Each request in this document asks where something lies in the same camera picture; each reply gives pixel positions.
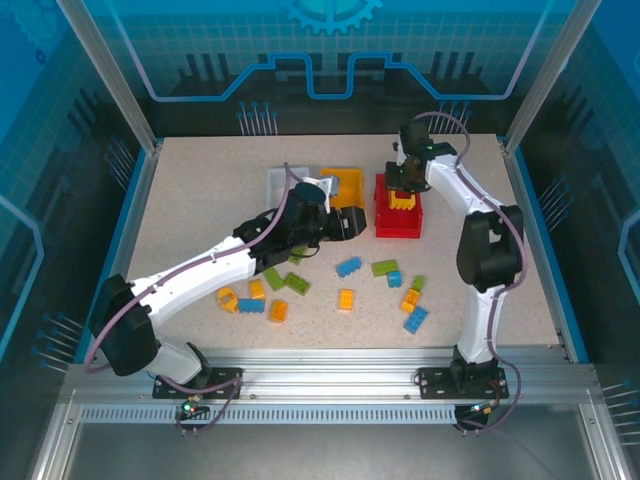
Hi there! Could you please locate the yellow arch lego brick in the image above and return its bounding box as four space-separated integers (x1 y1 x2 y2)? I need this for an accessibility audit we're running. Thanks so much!
388 187 419 211

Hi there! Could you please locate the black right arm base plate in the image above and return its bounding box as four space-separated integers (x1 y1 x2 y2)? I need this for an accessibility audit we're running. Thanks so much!
417 366 511 401

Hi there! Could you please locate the aluminium frame post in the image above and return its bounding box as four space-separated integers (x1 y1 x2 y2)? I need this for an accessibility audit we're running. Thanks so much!
54 0 164 154
502 0 589 156

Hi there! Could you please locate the slotted aluminium cable duct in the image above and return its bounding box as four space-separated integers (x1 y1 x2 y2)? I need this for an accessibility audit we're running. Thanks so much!
77 404 459 426

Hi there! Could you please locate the blue two-by-four lego brick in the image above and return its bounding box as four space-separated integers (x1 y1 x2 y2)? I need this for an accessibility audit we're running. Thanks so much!
402 305 431 336

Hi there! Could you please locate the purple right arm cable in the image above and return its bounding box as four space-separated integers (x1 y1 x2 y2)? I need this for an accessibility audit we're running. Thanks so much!
409 110 529 436

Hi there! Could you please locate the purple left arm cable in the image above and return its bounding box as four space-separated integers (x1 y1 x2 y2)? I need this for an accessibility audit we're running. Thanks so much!
83 162 246 436

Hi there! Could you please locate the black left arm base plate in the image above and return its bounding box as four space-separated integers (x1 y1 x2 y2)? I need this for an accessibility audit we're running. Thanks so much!
152 366 245 401

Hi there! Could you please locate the aluminium front beam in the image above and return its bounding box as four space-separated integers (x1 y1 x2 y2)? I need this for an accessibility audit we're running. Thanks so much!
64 344 601 406

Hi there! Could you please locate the blue-edged aluminium side rail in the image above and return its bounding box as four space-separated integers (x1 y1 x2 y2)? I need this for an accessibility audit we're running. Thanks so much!
499 134 591 364
74 142 164 366

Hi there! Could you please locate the red plastic bin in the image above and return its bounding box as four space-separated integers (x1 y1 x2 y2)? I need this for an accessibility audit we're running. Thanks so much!
373 172 424 240

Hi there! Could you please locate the yellow round lego piece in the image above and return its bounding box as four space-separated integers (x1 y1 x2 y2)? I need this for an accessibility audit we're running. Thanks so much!
216 287 242 314

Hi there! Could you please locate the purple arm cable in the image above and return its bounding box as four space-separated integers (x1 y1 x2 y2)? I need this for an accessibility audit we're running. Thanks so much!
409 110 529 436
83 162 246 436

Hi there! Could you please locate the yellow plastic bin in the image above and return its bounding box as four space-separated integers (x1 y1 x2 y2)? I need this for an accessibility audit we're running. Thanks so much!
319 167 369 211

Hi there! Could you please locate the steel lower shelf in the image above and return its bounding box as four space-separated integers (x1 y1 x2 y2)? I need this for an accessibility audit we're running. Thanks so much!
59 422 601 480

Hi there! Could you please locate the light grey plastic bin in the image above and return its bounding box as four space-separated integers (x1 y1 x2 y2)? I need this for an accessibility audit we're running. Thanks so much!
264 164 314 209

